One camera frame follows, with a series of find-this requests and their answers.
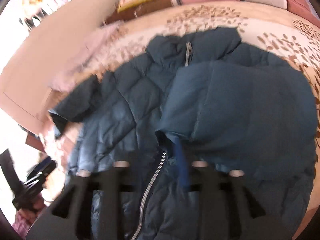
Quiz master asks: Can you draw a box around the brown striped blanket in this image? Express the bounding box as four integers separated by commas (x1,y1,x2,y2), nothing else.
104,0,172,24

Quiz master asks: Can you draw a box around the terracotta red pillow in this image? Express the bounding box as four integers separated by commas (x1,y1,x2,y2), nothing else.
287,0,319,27

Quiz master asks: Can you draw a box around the lilac floral cloth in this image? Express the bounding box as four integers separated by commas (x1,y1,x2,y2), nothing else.
49,21,124,92

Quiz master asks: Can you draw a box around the dark blue puffer jacket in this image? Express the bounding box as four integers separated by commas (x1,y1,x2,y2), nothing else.
48,26,318,240

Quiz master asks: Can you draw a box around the beige bed side board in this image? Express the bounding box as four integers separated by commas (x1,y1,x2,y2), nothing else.
1,0,118,134

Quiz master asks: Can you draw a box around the person's left hand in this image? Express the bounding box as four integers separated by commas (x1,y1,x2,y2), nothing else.
12,194,46,239

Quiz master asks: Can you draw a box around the beige leaf-pattern bed blanket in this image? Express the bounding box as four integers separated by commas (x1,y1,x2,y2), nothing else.
44,0,320,238

